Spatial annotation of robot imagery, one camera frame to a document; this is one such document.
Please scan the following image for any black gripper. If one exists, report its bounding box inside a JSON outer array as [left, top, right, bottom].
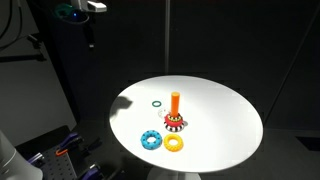
[[63, 9, 96, 50]]

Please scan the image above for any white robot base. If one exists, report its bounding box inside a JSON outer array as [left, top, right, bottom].
[[0, 129, 44, 180]]

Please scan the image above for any grey vertical pole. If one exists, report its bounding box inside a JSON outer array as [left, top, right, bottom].
[[164, 0, 171, 75]]

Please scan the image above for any orange stacking peg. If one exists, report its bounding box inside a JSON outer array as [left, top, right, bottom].
[[170, 91, 181, 118]]

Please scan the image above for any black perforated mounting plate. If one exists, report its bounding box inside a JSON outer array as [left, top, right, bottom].
[[14, 124, 101, 180]]

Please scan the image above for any teal camera mount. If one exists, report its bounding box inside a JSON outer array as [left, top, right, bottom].
[[54, 3, 74, 18]]

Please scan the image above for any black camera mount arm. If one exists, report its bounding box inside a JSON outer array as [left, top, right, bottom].
[[0, 33, 48, 64]]

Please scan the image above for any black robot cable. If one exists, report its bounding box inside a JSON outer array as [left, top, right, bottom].
[[0, 0, 25, 51]]

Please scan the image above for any clear plastic ring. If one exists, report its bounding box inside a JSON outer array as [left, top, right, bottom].
[[157, 107, 172, 120]]

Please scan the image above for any purple clamp orange handle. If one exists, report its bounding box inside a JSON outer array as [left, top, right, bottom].
[[55, 132, 84, 157]]

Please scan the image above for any small yellow checkered ring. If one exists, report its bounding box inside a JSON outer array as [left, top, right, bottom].
[[167, 114, 181, 123]]

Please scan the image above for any blue dotted ring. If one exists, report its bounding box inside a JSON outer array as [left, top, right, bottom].
[[140, 129, 163, 151]]

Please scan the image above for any red white striped ring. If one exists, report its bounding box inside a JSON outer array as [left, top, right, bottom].
[[164, 121, 185, 133]]

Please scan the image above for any yellow bumpy ring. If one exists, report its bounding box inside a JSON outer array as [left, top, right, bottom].
[[163, 133, 184, 153]]

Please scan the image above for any white table pedestal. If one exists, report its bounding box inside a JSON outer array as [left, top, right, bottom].
[[146, 165, 202, 180]]

